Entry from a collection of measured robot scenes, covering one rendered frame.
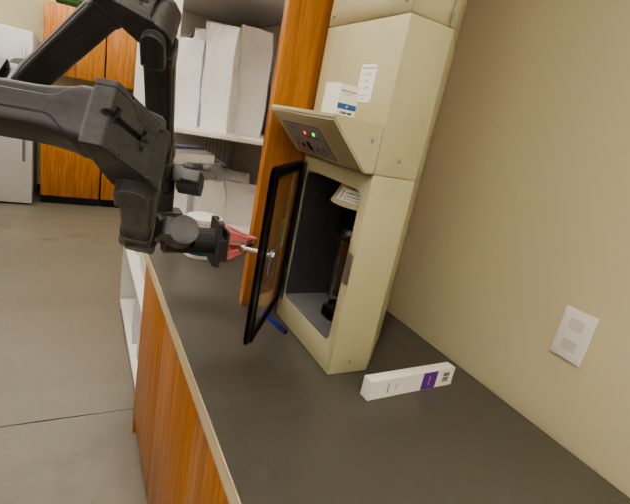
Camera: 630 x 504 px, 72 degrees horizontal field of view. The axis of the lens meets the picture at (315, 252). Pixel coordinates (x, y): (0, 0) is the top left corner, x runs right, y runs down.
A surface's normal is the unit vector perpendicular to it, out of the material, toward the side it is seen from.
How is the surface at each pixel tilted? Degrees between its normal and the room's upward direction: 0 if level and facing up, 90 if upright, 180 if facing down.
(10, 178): 90
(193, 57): 83
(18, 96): 58
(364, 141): 90
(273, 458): 0
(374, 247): 90
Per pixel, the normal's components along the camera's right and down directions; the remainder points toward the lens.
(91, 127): 0.14, -0.24
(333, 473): 0.19, -0.94
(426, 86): 0.45, 0.34
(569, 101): -0.87, -0.03
